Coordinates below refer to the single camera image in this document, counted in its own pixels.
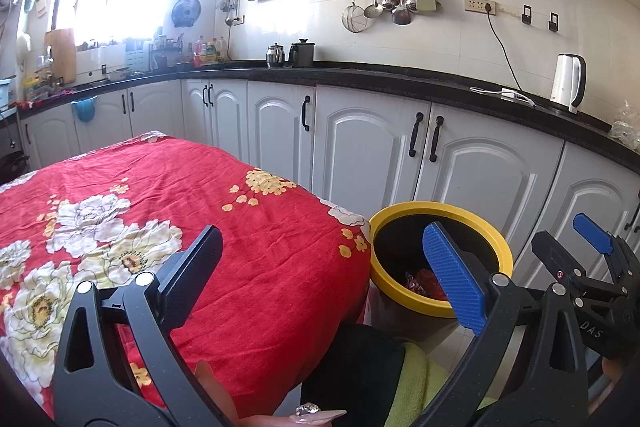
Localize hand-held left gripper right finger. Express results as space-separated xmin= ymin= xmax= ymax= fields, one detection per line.
xmin=417 ymin=221 xmax=590 ymax=427

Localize clear plastic bag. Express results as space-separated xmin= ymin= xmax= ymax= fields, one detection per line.
xmin=607 ymin=103 xmax=640 ymax=143

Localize black power cable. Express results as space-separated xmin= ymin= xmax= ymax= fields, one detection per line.
xmin=487 ymin=9 xmax=524 ymax=90

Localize black countertop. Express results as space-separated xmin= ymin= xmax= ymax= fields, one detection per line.
xmin=14 ymin=60 xmax=640 ymax=174

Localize red plastic bag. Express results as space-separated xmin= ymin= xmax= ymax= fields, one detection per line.
xmin=405 ymin=268 xmax=449 ymax=303

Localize white lower cabinets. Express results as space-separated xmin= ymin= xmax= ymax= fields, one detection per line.
xmin=20 ymin=77 xmax=640 ymax=289

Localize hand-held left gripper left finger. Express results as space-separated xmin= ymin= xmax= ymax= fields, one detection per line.
xmin=52 ymin=224 xmax=236 ymax=427

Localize round wall fan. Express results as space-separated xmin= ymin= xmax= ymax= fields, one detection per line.
xmin=171 ymin=0 xmax=202 ymax=28

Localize white charger with cable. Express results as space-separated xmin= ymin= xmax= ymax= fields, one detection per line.
xmin=470 ymin=86 xmax=539 ymax=107

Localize wooden cutting board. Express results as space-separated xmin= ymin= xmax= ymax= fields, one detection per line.
xmin=44 ymin=28 xmax=78 ymax=86

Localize person's left hand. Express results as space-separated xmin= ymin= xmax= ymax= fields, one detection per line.
xmin=195 ymin=359 xmax=347 ymax=427

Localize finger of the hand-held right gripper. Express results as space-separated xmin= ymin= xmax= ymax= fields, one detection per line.
xmin=531 ymin=231 xmax=627 ymax=309
xmin=573 ymin=213 xmax=640 ymax=288

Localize yellow rimmed trash bin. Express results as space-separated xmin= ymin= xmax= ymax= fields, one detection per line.
xmin=368 ymin=202 xmax=515 ymax=344

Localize black pot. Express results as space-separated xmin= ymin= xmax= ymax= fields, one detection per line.
xmin=289 ymin=38 xmax=316 ymax=68

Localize person's black clothing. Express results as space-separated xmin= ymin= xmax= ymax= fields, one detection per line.
xmin=300 ymin=324 xmax=407 ymax=427

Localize row of condiment bottles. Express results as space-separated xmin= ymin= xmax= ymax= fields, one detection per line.
xmin=192 ymin=35 xmax=229 ymax=64

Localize wire strainer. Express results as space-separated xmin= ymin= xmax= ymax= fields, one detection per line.
xmin=341 ymin=0 xmax=370 ymax=34

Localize white electric kettle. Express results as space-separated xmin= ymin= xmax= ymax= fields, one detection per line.
xmin=550 ymin=53 xmax=587 ymax=114

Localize red floral tablecloth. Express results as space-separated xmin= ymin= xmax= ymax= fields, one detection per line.
xmin=0 ymin=130 xmax=374 ymax=419

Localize blue hanging bin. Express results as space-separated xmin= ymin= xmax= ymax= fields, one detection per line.
xmin=71 ymin=98 xmax=96 ymax=124

